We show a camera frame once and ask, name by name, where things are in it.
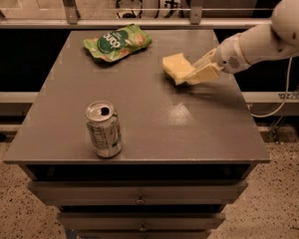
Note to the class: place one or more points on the silver soda can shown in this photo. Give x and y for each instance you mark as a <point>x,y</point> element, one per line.
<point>104,128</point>

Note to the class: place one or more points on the top grey drawer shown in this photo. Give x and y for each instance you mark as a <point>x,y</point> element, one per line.
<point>137,192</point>

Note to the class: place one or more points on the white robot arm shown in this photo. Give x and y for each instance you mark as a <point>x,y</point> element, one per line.
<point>267,42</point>

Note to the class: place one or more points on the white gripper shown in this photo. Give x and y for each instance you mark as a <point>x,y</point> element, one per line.
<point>227,57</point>

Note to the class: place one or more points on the metal railing frame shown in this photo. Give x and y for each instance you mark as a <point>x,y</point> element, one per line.
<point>150,14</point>

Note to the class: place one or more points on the grey drawer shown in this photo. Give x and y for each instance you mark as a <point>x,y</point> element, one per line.
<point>141,221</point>
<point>137,192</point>

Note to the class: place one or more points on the yellow sponge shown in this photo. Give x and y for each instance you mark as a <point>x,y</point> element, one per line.
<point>177,67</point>

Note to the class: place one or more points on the grey drawer cabinet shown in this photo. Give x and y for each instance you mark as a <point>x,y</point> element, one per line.
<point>169,133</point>

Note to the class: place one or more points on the green rice chip bag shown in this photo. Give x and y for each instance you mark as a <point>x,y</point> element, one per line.
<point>118,44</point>

